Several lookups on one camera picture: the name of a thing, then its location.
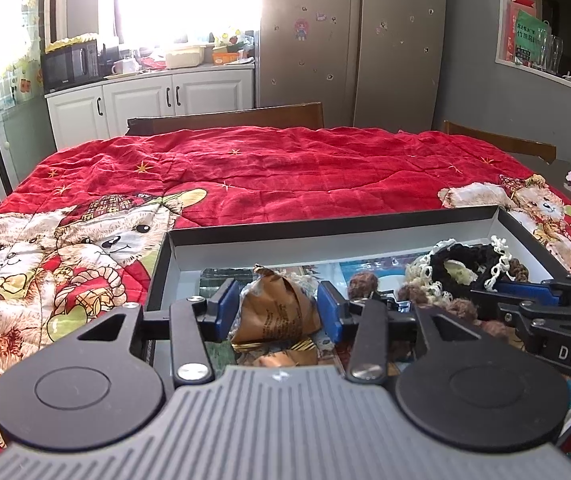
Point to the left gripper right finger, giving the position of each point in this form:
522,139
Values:
367,364

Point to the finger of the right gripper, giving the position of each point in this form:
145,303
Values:
498,306
540,293

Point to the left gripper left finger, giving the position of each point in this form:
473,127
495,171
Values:
192,322

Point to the brown fuzzy claw clip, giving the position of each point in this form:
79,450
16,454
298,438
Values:
363,285
459,307

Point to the black white-trim scrunchie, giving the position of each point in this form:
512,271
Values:
460,268

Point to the brown Choco Magic pyramid packet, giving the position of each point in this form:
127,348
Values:
288,358

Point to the cream crochet scrunchie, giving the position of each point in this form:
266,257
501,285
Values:
419,276

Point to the dark brown braided scrunchie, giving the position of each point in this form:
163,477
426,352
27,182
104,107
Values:
517,271

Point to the black shallow cardboard box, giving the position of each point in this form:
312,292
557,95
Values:
462,389

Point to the red quilted bear blanket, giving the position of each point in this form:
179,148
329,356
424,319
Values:
86,388

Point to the wooden chair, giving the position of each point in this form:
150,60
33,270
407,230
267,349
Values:
544,151
308,115

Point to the white kitchen cabinet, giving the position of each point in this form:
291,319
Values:
101,110

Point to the steel double-door refrigerator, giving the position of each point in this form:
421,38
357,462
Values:
370,63

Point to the black microwave oven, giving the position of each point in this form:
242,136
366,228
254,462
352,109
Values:
70,66

